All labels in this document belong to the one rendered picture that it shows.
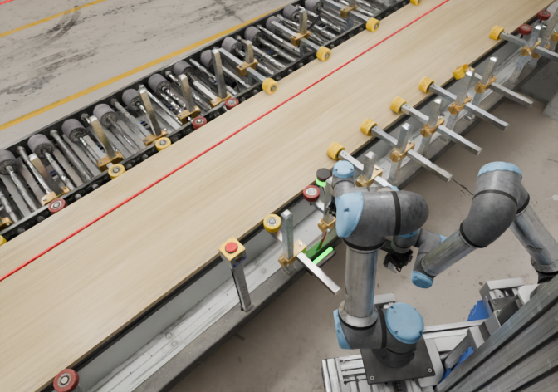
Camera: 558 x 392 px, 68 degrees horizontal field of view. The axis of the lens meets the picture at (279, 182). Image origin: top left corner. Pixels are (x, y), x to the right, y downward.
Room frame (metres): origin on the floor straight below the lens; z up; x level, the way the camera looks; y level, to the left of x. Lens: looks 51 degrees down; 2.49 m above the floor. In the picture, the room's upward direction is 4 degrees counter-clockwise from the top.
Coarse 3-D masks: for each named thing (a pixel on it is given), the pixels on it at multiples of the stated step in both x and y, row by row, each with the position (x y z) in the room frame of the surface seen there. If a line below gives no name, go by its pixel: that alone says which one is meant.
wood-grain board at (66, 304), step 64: (512, 0) 2.81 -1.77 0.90; (320, 64) 2.20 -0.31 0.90; (384, 64) 2.16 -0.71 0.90; (448, 64) 2.11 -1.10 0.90; (256, 128) 1.66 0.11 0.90; (320, 128) 1.63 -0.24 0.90; (384, 128) 1.60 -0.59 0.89; (128, 192) 1.27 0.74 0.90; (192, 192) 1.24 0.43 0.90; (256, 192) 1.22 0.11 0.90; (0, 256) 0.96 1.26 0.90; (64, 256) 0.93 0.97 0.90; (128, 256) 0.91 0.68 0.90; (192, 256) 0.89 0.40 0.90; (0, 320) 0.66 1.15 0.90; (64, 320) 0.64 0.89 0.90; (128, 320) 0.63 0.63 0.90; (0, 384) 0.42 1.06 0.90
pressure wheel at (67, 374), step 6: (60, 372) 0.44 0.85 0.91; (66, 372) 0.44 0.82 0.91; (72, 372) 0.44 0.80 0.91; (60, 378) 0.42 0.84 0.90; (66, 378) 0.42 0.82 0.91; (72, 378) 0.42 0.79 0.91; (78, 378) 0.43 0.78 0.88; (54, 384) 0.41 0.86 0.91; (60, 384) 0.40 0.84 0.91; (66, 384) 0.40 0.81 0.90; (72, 384) 0.40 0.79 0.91; (60, 390) 0.38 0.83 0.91; (66, 390) 0.38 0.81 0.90; (72, 390) 0.39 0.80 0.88
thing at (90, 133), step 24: (408, 0) 3.07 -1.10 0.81; (264, 24) 2.90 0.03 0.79; (336, 24) 3.14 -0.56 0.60; (360, 24) 2.72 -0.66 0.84; (264, 48) 2.86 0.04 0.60; (120, 96) 2.14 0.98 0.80; (240, 96) 2.03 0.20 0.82; (144, 120) 1.99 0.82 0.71; (168, 120) 1.98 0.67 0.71; (24, 144) 1.75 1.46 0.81; (96, 144) 1.92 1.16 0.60; (48, 168) 1.74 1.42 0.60; (72, 192) 1.34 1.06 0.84; (0, 216) 1.40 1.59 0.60; (48, 216) 1.25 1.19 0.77
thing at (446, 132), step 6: (402, 108) 1.69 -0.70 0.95; (408, 108) 1.67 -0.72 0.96; (408, 114) 1.66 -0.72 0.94; (414, 114) 1.63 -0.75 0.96; (420, 114) 1.62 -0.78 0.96; (420, 120) 1.60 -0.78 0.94; (426, 120) 1.57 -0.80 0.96; (438, 126) 1.52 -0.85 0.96; (438, 132) 1.51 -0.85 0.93; (444, 132) 1.48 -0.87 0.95; (450, 132) 1.47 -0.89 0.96; (450, 138) 1.45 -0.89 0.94; (456, 138) 1.43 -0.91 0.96; (462, 138) 1.43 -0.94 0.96; (462, 144) 1.40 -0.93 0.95; (468, 144) 1.39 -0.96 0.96; (468, 150) 1.37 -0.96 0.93; (474, 150) 1.35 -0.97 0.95; (480, 150) 1.35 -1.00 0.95
